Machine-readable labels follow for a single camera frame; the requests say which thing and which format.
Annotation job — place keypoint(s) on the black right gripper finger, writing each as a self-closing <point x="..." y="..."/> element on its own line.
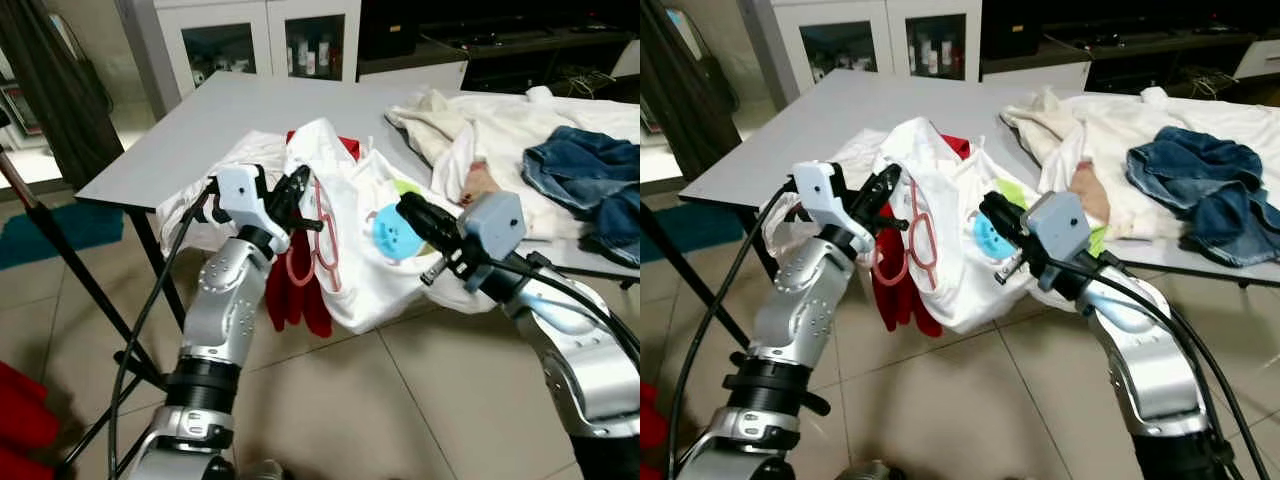
<point x="428" y="214"/>
<point x="1006" y="212"/>
<point x="420" y="232"/>
<point x="1000" y="231"/>

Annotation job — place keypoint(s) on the red plastic hanger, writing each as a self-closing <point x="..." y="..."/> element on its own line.
<point x="930" y="262"/>
<point x="330" y="262"/>

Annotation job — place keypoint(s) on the white t-shirt with green patch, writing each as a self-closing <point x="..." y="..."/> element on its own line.
<point x="960" y="290"/>
<point x="365" y="280"/>

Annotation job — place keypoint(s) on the blue denim garment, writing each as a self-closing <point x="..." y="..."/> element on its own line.
<point x="585" y="170"/>
<point x="1190" y="170"/>

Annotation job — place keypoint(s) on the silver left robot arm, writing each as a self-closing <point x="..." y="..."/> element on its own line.
<point x="225" y="300"/>
<point x="800" y="300"/>

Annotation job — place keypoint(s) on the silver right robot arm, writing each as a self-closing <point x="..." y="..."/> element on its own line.
<point x="1150" y="360"/>
<point x="590" y="360"/>

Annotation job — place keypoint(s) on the crumpled red garment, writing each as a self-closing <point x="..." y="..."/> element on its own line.
<point x="900" y="300"/>
<point x="300" y="305"/>

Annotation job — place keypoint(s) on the grey table black legs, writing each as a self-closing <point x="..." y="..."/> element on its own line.
<point x="200" y="110"/>
<point x="820" y="105"/>

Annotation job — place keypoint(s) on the cream knit garment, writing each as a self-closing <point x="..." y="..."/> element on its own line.
<point x="420" y="120"/>
<point x="1035" y="118"/>

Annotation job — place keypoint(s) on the white glass door cabinet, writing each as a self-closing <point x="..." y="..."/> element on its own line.
<point x="270" y="20"/>
<point x="890" y="20"/>

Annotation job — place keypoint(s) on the teal floor mat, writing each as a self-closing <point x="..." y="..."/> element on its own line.
<point x="60" y="235"/>
<point x="675" y="232"/>

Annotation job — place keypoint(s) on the black TV stand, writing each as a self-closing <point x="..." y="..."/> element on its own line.
<point x="1140" y="45"/>
<point x="520" y="45"/>

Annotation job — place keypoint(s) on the dark curtain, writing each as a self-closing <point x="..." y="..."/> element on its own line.
<point x="60" y="90"/>
<point x="690" y="90"/>

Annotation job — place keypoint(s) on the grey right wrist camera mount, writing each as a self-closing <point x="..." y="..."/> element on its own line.
<point x="492" y="225"/>
<point x="1058" y="225"/>

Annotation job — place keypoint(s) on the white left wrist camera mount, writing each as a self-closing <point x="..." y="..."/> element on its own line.
<point x="242" y="195"/>
<point x="820" y="195"/>

